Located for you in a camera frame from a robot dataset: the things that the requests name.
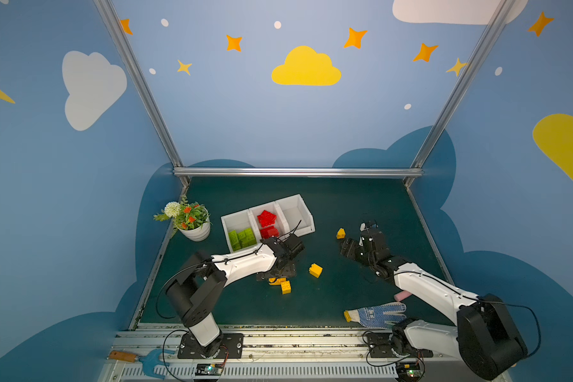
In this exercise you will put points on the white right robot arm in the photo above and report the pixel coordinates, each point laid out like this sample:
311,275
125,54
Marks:
482,333

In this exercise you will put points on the orange lego brick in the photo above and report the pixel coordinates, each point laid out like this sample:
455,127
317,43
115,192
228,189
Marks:
276,281

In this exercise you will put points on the red lego brick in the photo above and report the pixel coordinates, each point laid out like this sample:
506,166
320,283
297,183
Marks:
269,232
266,219

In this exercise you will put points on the yellow tall lego brick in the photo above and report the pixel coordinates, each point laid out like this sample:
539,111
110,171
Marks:
315,270

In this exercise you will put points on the aluminium right frame post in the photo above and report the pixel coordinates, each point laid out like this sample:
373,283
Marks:
490,35

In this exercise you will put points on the wooden handled blue tool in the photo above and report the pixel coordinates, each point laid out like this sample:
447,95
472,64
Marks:
153,359

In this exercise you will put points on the left controller board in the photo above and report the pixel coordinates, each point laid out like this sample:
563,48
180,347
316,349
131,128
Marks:
209,370

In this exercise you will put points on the controller board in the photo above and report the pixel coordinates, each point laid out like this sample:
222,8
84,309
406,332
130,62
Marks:
209,370
409,372

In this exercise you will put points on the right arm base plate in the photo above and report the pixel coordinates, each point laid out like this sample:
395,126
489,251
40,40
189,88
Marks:
383,345

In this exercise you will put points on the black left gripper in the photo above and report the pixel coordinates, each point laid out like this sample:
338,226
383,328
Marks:
277,270

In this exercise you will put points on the aluminium left frame post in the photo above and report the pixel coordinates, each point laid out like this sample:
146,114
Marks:
110,19

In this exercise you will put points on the right controller board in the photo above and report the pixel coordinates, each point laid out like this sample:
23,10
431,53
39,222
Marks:
409,372

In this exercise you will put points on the front aluminium rail bed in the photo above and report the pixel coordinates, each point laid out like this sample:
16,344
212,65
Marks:
275,353

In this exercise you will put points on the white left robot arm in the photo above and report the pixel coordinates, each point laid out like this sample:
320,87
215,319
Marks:
194,291

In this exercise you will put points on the green lego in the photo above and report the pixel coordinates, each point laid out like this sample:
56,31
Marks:
241,240

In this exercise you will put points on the aluminium frame post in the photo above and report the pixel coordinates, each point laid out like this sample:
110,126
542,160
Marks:
490,35
110,19

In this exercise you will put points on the purple pink toy shovel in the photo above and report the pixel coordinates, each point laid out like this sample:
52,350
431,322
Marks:
401,296

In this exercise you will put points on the small yellow lego front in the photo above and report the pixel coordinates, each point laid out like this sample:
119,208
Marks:
286,287

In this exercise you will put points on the white three-compartment bin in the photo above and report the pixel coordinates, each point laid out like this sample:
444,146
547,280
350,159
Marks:
248,227

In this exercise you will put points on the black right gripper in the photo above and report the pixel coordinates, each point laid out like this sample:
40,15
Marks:
363,247

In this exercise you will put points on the potted artificial flower plant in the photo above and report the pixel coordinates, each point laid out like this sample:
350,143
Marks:
192,219

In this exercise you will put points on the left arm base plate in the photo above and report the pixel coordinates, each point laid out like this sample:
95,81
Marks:
224,346

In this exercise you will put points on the aluminium back frame rail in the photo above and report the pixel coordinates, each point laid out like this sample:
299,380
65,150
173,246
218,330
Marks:
296,172

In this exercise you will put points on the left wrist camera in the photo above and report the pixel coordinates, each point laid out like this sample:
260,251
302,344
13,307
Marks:
293,245

